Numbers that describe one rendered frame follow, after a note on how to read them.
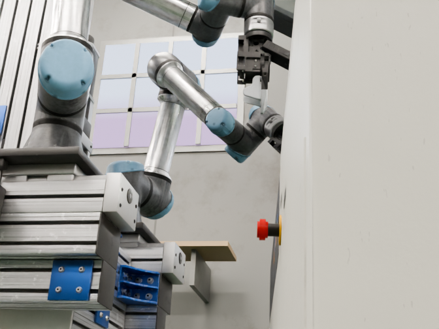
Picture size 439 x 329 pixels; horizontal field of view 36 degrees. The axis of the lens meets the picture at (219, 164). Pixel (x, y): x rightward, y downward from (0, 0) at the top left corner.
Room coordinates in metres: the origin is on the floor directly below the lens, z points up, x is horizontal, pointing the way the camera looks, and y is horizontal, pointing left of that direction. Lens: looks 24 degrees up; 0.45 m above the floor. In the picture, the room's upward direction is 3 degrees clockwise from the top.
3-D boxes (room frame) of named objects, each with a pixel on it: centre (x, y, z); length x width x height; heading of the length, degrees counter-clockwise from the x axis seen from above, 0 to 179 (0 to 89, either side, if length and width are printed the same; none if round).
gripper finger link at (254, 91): (1.39, -0.08, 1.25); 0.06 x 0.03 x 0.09; 86
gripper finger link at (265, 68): (1.38, -0.10, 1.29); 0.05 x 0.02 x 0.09; 176
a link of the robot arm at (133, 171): (1.91, 0.29, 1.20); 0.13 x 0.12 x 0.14; 150
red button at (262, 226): (1.07, -0.09, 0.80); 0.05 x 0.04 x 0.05; 176
